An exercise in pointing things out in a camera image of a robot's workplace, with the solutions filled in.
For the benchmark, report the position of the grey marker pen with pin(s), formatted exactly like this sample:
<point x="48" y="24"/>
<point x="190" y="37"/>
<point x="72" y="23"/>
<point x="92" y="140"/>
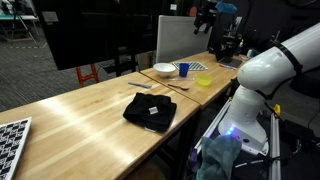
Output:
<point x="140" y="85"/>

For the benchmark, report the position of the small checkerboard calibration sheet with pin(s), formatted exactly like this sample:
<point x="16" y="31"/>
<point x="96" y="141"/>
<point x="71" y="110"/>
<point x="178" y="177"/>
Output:
<point x="193" y="66"/>

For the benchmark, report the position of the black monitor screen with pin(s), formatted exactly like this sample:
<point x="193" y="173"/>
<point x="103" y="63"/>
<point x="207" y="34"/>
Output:
<point x="82" y="32"/>

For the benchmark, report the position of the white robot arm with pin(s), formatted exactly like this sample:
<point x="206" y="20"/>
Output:
<point x="259" y="78"/>

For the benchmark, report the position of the black towel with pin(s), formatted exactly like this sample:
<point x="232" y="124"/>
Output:
<point x="154" y="112"/>

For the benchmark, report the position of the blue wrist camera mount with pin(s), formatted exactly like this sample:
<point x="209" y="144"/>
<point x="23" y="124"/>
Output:
<point x="226" y="8"/>

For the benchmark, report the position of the orange stool frame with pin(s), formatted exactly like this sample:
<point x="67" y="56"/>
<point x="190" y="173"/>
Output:
<point x="83" y="78"/>

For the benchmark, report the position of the blue cup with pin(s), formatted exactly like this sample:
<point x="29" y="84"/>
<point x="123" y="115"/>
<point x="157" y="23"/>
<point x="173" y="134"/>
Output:
<point x="183" y="69"/>

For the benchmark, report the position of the large tag calibration board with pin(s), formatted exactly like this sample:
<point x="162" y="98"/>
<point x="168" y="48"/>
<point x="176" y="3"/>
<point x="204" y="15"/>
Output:
<point x="13" y="137"/>

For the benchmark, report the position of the white bowl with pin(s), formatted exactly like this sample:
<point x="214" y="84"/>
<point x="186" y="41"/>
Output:
<point x="164" y="69"/>

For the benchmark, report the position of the white partition panel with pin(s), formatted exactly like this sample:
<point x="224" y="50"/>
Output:
<point x="176" y="38"/>

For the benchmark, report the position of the teal cloth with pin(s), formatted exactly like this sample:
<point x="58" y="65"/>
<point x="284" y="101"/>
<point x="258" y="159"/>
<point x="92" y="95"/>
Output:
<point x="218" y="156"/>

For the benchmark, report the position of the black laptop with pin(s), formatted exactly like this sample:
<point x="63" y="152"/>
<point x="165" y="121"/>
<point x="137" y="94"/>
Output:
<point x="223" y="57"/>

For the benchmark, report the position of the yellow plastic bowl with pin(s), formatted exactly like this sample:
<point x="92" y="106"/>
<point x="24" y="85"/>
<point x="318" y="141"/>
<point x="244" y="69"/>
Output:
<point x="204" y="80"/>

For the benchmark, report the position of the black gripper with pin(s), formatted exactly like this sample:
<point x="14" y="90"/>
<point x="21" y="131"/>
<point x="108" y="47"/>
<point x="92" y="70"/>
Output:
<point x="205" y="17"/>

